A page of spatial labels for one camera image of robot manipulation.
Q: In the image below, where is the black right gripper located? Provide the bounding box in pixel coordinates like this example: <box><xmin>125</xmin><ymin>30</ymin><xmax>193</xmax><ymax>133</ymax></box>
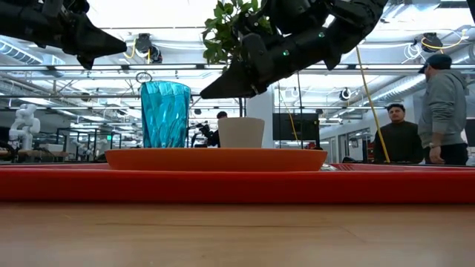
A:
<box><xmin>200</xmin><ymin>32</ymin><xmax>335</xmax><ymax>101</ymax></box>

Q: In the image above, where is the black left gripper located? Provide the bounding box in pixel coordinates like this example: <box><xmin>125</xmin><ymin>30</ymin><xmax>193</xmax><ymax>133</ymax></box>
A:
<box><xmin>35</xmin><ymin>0</ymin><xmax>128</xmax><ymax>70</ymax></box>

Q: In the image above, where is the blue faceted plastic cup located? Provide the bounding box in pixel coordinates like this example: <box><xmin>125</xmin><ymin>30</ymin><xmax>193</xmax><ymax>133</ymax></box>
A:
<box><xmin>140</xmin><ymin>80</ymin><xmax>192</xmax><ymax>149</ymax></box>

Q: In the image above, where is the orange round plate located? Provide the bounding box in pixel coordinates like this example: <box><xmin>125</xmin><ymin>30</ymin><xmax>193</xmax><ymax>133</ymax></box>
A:
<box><xmin>105</xmin><ymin>148</ymin><xmax>329</xmax><ymax>173</ymax></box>

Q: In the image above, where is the red plastic tray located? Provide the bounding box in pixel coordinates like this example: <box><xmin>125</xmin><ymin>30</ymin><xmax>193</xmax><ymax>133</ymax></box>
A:
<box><xmin>0</xmin><ymin>162</ymin><xmax>475</xmax><ymax>205</ymax></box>

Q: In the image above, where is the person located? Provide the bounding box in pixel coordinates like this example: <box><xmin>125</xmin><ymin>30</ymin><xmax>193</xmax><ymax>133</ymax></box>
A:
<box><xmin>372</xmin><ymin>102</ymin><xmax>425</xmax><ymax>165</ymax></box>
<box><xmin>416</xmin><ymin>53</ymin><xmax>471</xmax><ymax>166</ymax></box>
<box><xmin>206</xmin><ymin>111</ymin><xmax>229</xmax><ymax>148</ymax></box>

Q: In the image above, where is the green plant in white pot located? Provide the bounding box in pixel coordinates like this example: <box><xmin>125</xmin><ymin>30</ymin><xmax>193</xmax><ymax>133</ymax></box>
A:
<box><xmin>201</xmin><ymin>0</ymin><xmax>274</xmax><ymax>149</ymax></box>

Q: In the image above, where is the black monitor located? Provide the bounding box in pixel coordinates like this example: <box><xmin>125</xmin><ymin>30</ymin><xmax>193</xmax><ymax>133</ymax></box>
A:
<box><xmin>272</xmin><ymin>112</ymin><xmax>321</xmax><ymax>142</ymax></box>

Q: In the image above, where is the white humanoid robot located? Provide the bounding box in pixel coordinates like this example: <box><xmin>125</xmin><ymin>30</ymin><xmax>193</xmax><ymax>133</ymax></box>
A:
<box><xmin>7</xmin><ymin>103</ymin><xmax>42</xmax><ymax>151</ymax></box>

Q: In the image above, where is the hanging metal ring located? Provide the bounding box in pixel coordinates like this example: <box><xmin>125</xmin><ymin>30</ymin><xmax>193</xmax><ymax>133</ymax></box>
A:
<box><xmin>134</xmin><ymin>70</ymin><xmax>154</xmax><ymax>85</ymax></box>

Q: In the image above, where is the thin yellow cable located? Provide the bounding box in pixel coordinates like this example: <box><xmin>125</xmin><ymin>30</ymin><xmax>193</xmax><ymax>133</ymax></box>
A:
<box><xmin>278</xmin><ymin>88</ymin><xmax>300</xmax><ymax>148</ymax></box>

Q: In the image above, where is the thin black cable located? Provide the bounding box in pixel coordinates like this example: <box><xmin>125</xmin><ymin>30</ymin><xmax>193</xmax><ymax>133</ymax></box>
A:
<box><xmin>296</xmin><ymin>71</ymin><xmax>304</xmax><ymax>149</ymax></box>

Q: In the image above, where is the thick yellow cable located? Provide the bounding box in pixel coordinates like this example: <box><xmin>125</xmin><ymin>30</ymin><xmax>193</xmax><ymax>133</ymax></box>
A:
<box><xmin>355</xmin><ymin>45</ymin><xmax>392</xmax><ymax>165</ymax></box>

